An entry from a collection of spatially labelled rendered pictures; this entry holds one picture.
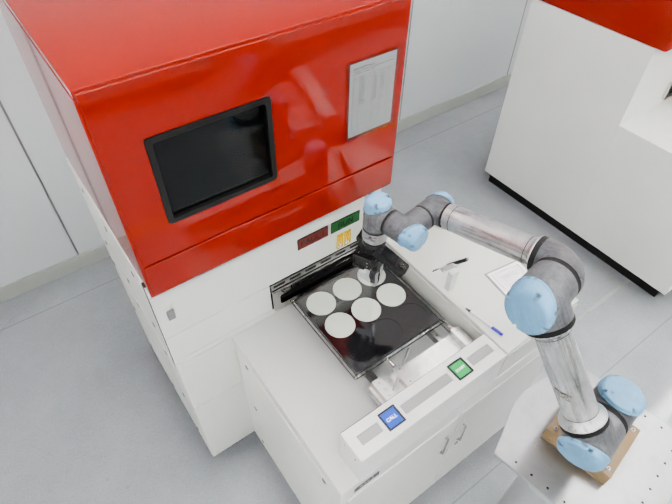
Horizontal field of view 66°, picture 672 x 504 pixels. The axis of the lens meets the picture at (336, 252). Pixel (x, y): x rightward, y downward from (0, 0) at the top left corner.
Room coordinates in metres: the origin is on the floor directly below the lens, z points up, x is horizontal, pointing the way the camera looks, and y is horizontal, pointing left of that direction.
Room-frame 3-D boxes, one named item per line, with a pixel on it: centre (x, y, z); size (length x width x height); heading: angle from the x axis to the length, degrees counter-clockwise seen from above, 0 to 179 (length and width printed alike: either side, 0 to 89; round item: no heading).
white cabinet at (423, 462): (1.01, -0.23, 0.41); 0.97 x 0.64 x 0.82; 126
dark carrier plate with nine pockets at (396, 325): (1.05, -0.10, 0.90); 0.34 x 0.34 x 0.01; 36
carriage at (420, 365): (0.85, -0.28, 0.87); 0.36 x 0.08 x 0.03; 126
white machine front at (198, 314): (1.11, 0.18, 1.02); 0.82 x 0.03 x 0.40; 126
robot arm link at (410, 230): (1.02, -0.20, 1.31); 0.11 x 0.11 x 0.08; 46
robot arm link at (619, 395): (0.65, -0.73, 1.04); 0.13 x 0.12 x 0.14; 136
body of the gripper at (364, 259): (1.08, -0.11, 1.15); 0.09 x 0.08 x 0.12; 63
